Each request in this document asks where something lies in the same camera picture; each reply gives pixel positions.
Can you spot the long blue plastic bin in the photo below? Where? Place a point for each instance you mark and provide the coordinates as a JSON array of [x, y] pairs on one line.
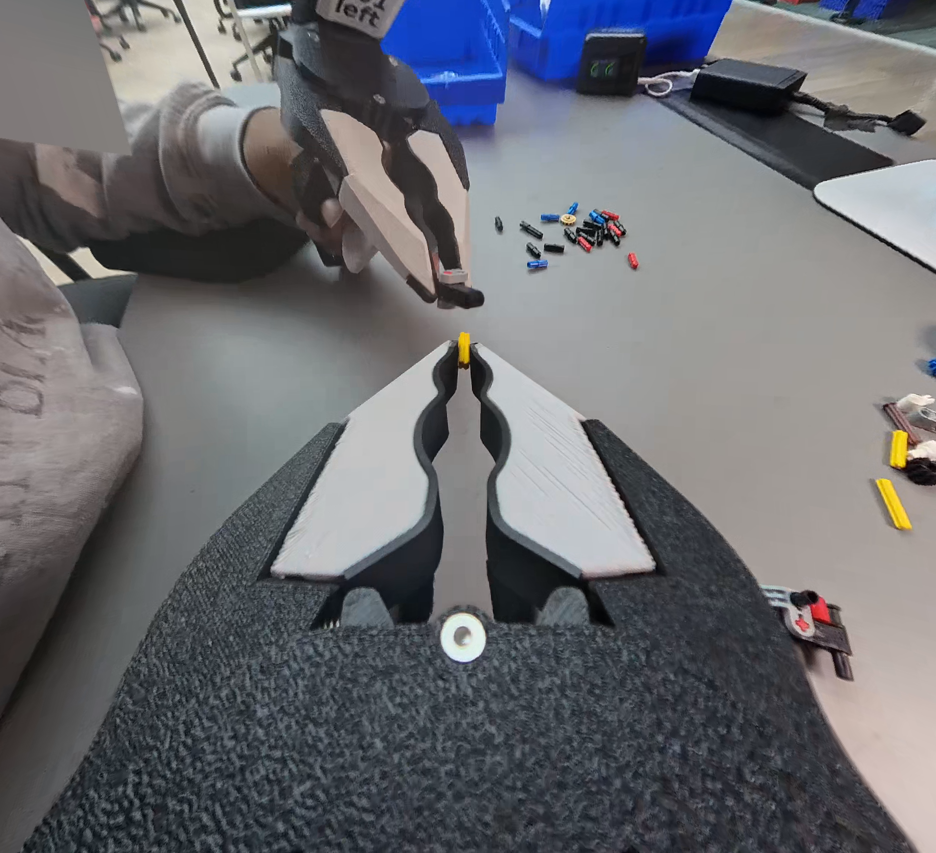
[[658, 12]]

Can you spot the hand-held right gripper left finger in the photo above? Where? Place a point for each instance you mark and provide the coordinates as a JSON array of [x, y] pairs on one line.
[[351, 502]]

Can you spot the small grey toy brick assembly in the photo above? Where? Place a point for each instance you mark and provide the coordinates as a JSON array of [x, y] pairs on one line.
[[459, 290], [808, 623]]

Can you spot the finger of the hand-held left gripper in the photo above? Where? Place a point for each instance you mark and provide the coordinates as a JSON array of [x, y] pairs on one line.
[[380, 209], [453, 209]]

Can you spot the brown toy axle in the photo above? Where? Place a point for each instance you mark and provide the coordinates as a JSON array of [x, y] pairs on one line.
[[899, 421]]

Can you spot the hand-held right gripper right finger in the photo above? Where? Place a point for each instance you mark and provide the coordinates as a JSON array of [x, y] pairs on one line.
[[570, 502]]

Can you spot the pile of small connector pins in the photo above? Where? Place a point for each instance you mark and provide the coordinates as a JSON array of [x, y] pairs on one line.
[[596, 231]]

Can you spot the white book stand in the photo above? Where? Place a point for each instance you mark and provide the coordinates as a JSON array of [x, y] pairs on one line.
[[885, 209]]

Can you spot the small black gear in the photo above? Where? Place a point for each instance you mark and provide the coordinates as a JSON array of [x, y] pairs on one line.
[[923, 471]]

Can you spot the white toy connector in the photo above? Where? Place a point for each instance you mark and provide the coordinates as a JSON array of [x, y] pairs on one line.
[[915, 401]]

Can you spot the black power adapter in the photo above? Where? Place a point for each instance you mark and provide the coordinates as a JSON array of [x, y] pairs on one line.
[[746, 84]]

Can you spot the yellow axle pin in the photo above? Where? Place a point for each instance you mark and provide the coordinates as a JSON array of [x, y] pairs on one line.
[[463, 350]]

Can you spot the yellow toy beam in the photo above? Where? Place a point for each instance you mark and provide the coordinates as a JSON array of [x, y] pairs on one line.
[[899, 449], [893, 503]]

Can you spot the grey toy connector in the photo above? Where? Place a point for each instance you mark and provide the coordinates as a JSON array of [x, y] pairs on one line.
[[929, 418]]

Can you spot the person's left hand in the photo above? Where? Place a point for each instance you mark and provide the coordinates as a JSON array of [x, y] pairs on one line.
[[270, 158]]

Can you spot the grey desk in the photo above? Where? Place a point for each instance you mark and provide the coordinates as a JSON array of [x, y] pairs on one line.
[[695, 392]]

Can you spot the person's left forearm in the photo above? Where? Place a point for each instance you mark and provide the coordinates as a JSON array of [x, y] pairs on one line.
[[146, 180]]

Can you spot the black charger with green display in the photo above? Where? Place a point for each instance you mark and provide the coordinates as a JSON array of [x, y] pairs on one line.
[[610, 63]]

